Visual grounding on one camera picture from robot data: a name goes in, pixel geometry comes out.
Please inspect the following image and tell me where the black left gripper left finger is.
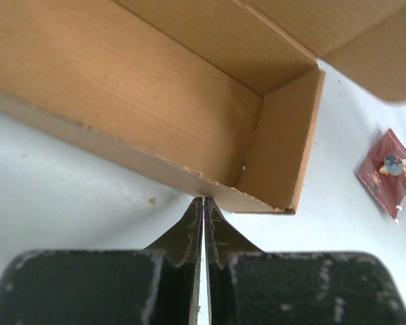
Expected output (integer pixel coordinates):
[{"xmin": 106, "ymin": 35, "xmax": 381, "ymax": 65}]
[{"xmin": 0, "ymin": 198, "xmax": 203, "ymax": 324}]

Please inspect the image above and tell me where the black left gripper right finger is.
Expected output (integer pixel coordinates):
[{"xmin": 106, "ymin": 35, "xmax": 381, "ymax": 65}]
[{"xmin": 204, "ymin": 198, "xmax": 406, "ymax": 324}]

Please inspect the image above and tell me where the brown cardboard box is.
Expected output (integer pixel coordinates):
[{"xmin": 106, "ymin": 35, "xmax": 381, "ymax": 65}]
[{"xmin": 0, "ymin": 1, "xmax": 406, "ymax": 213}]

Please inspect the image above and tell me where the small red packet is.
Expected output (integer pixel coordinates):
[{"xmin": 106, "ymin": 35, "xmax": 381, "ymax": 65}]
[{"xmin": 357, "ymin": 129, "xmax": 406, "ymax": 221}]

